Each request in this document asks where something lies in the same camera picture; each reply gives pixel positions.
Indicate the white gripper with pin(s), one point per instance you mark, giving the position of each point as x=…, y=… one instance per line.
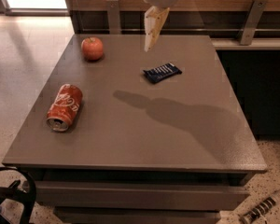
x=154, y=19

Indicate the red coke can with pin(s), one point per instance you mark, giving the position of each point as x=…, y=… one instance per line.
x=64, y=109

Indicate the blue snack bar wrapper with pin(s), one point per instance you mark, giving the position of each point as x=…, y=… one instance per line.
x=160, y=73

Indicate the grey side shelf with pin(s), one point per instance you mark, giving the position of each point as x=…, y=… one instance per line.
x=256, y=44

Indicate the red apple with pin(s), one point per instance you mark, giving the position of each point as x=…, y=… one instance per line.
x=92, y=48

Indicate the grey cabinet table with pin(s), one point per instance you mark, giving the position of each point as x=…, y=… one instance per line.
x=188, y=129

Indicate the grey upper drawer front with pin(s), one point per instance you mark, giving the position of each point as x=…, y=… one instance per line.
x=140, y=196

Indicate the grey drawer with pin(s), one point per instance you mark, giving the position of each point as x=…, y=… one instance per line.
x=140, y=196
x=75, y=215

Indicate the striped tube on floor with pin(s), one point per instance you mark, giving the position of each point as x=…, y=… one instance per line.
x=261, y=209

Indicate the grey lower drawer front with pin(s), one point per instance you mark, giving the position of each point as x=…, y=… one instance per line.
x=75, y=215

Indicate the black chair part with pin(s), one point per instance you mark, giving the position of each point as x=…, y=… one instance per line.
x=26, y=198

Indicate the left metal wall bracket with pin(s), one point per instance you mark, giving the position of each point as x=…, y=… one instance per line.
x=113, y=16

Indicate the metal wall bracket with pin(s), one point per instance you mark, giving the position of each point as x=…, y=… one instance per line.
x=113, y=16
x=252, y=19

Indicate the right metal wall bracket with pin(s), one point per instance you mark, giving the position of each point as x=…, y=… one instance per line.
x=252, y=19

